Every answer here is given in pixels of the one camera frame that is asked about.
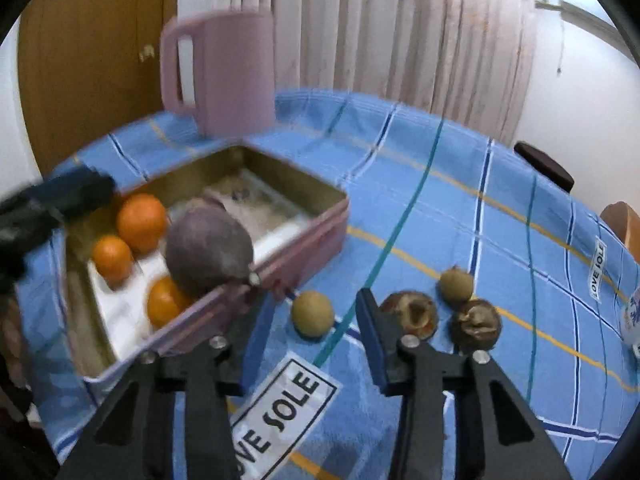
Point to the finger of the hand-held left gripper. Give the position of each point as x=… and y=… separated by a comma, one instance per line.
x=75, y=192

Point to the blue plaid tablecloth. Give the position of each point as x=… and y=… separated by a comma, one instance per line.
x=450, y=200

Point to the pink tin box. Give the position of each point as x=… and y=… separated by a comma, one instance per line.
x=305, y=240

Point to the pink plastic pitcher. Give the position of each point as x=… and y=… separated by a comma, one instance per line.
x=230, y=70

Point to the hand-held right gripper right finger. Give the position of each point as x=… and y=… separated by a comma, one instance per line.
x=372, y=345

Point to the wooden chair back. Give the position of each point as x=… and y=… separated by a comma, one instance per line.
x=622, y=225

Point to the pink patterned curtain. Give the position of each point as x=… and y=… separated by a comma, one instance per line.
x=400, y=35

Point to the brass door knob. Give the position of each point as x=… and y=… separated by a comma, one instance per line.
x=146, y=53

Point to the dark round stool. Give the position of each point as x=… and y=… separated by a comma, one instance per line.
x=545, y=162

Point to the orange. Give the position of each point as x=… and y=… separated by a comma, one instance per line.
x=162, y=305
x=113, y=257
x=142, y=222

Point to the longan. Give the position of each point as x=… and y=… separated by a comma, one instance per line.
x=312, y=314
x=456, y=285

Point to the wooden door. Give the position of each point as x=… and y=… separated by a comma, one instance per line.
x=90, y=60

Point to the white air conditioner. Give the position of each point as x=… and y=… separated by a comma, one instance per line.
x=580, y=7

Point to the printed paper sheets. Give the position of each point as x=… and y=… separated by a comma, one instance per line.
x=280, y=232

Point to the brown dried fruit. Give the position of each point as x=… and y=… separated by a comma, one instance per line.
x=475, y=324
x=410, y=312

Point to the white cup with blue print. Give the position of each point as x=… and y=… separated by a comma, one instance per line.
x=632, y=320

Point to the purple passion fruit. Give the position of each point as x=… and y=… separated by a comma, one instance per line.
x=207, y=247

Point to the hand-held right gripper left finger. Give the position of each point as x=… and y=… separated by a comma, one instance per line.
x=205, y=385

